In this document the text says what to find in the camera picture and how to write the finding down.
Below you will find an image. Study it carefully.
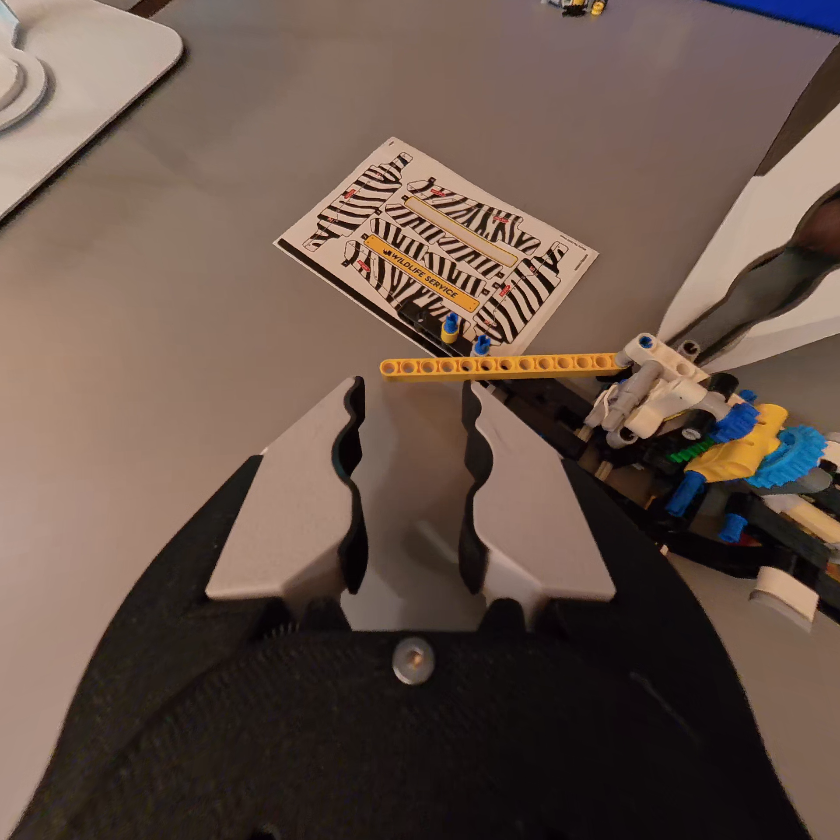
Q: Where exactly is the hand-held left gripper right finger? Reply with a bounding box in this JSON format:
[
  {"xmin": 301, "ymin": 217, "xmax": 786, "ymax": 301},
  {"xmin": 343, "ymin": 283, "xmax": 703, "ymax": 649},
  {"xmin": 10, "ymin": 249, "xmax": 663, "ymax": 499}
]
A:
[{"xmin": 457, "ymin": 381, "xmax": 618, "ymax": 624}]

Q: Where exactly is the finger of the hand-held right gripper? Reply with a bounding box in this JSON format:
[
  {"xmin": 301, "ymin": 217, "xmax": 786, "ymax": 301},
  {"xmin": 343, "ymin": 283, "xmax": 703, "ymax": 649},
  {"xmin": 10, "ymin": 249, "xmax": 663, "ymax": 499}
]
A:
[
  {"xmin": 696, "ymin": 249, "xmax": 840, "ymax": 375},
  {"xmin": 656, "ymin": 121, "xmax": 840, "ymax": 347}
]

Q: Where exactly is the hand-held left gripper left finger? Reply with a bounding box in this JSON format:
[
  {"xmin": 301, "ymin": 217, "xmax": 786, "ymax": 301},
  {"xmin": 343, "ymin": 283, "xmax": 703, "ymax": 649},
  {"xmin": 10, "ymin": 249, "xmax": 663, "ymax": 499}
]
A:
[{"xmin": 205, "ymin": 375, "xmax": 368, "ymax": 608}]

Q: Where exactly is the lego vehicle model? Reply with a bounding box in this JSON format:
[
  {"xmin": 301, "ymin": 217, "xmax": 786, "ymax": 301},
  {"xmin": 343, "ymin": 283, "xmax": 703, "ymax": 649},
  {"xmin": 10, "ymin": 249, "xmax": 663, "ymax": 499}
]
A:
[{"xmin": 379, "ymin": 308, "xmax": 840, "ymax": 632}]

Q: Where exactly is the white book stand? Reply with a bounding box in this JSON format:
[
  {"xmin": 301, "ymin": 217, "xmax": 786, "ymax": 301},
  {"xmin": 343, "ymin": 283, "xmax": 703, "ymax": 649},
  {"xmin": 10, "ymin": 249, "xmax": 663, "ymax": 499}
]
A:
[{"xmin": 0, "ymin": 0, "xmax": 185, "ymax": 224}]

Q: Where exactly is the blue plastic bin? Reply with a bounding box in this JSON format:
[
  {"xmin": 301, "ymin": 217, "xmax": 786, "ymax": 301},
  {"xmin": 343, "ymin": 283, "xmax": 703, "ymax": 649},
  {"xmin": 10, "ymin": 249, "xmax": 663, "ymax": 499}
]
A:
[{"xmin": 705, "ymin": 0, "xmax": 840, "ymax": 37}]

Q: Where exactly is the zebra striped sticker sheet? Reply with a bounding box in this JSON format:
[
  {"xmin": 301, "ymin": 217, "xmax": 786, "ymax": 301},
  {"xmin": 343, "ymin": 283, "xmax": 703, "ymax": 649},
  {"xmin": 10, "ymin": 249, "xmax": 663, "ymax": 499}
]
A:
[{"xmin": 272, "ymin": 136, "xmax": 599, "ymax": 358}]

